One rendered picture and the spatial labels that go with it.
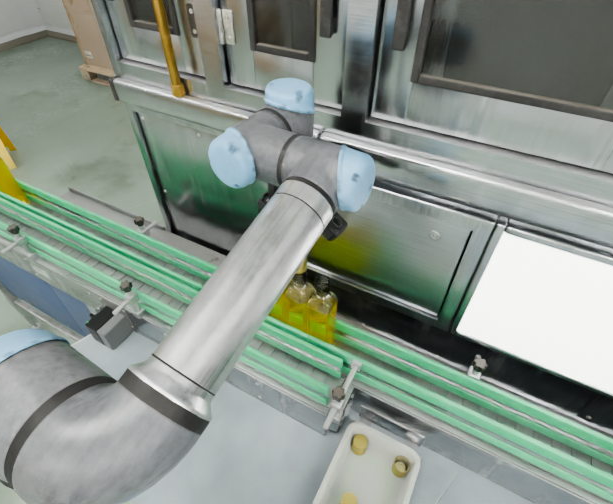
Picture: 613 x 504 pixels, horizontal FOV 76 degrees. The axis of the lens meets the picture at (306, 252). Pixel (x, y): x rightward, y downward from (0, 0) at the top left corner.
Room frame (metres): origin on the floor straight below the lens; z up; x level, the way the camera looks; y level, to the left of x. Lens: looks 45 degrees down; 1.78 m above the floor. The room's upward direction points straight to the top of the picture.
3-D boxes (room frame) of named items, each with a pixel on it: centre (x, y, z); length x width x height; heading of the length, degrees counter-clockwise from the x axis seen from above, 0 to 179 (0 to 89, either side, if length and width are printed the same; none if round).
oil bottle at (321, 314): (0.55, -0.04, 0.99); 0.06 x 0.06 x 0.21; 63
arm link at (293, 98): (0.58, 0.03, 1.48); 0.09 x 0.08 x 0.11; 147
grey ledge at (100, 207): (0.96, 0.50, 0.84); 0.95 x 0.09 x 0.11; 61
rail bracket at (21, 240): (0.85, 0.88, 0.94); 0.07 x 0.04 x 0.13; 151
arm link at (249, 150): (0.49, 0.07, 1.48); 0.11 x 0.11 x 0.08; 57
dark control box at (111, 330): (0.66, 0.58, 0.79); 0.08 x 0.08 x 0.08; 61
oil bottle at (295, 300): (0.58, 0.01, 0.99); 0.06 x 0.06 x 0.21; 62
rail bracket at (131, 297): (0.63, 0.47, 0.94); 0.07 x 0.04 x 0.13; 151
